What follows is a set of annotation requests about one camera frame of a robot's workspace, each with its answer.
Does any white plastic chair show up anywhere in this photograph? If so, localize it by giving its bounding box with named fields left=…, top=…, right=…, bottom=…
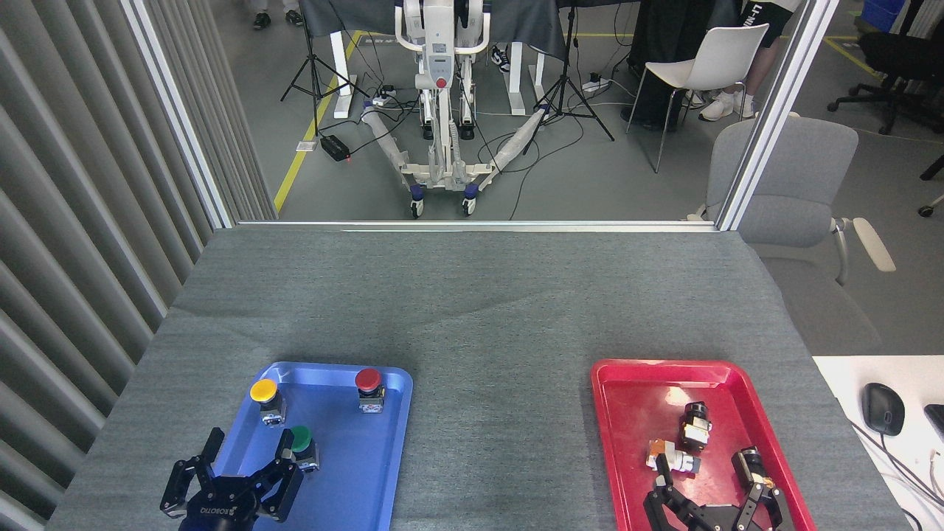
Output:
left=625, top=23, right=770, bottom=175

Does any black switch with orange base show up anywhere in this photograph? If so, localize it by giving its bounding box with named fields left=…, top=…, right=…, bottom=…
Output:
left=732, top=446, right=777, bottom=493

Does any black office chair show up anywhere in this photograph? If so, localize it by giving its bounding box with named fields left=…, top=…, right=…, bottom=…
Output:
left=827, top=0, right=944, bottom=136

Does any silver frame rail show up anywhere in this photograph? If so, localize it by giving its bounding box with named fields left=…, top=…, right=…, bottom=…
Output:
left=236, top=220, right=720, bottom=233

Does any blue plastic tray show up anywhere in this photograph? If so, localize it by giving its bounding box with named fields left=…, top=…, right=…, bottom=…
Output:
left=188, top=361, right=414, bottom=531

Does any grey office chair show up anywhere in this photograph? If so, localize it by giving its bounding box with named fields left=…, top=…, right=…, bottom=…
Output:
left=686, top=112, right=897, bottom=355

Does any white side table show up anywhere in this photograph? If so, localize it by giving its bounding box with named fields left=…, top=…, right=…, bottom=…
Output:
left=811, top=355, right=944, bottom=531

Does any person with white shoes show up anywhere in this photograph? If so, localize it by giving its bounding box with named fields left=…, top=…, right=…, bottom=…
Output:
left=682, top=0, right=801, bottom=122

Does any person with black shoes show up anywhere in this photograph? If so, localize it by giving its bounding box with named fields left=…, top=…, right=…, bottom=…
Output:
left=253, top=0, right=305, bottom=30

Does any black and white switch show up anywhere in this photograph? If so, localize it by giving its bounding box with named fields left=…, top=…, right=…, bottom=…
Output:
left=678, top=401, right=714, bottom=452

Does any red plastic tray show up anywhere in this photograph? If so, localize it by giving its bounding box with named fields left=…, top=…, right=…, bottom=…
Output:
left=590, top=358, right=818, bottom=531

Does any black tripod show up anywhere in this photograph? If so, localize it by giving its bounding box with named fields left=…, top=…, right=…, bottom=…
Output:
left=280, top=0, right=369, bottom=141
left=522, top=0, right=615, bottom=156

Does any green push button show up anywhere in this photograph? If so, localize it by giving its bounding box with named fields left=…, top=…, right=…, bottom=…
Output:
left=288, top=426, right=320, bottom=473

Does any red push button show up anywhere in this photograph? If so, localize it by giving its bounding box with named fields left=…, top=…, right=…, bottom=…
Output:
left=354, top=367, right=386, bottom=414

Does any black chair base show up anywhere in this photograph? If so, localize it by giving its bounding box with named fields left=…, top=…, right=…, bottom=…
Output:
left=918, top=153, right=944, bottom=218

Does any white and orange switch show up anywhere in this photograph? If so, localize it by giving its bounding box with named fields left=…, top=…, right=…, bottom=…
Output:
left=646, top=439, right=701, bottom=476

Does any blue storage bin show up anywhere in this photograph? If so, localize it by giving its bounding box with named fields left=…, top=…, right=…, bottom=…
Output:
left=861, top=0, right=912, bottom=34

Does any black computer mouse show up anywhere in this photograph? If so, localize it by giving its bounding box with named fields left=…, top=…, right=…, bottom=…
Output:
left=861, top=382, right=906, bottom=437

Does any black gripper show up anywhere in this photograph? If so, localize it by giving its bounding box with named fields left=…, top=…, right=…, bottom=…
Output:
left=160, top=428, right=305, bottom=531
left=643, top=451, right=794, bottom=531

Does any table with black cloth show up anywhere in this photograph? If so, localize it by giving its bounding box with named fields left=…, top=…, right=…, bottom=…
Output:
left=299, top=0, right=569, bottom=119

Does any white wheeled stand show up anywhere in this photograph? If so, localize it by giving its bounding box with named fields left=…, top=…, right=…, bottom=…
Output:
left=360, top=0, right=550, bottom=219

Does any grey felt table cover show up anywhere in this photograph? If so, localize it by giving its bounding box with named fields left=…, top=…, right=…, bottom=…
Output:
left=44, top=225, right=912, bottom=531

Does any silver frame post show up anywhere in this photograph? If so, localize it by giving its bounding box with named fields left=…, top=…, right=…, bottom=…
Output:
left=122, top=0, right=237, bottom=229
left=715, top=0, right=841, bottom=231

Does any yellow push button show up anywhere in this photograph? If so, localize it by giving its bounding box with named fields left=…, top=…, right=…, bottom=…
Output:
left=249, top=378, right=287, bottom=428

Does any black mouse cable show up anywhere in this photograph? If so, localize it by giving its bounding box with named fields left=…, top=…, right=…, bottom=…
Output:
left=848, top=420, right=944, bottom=531

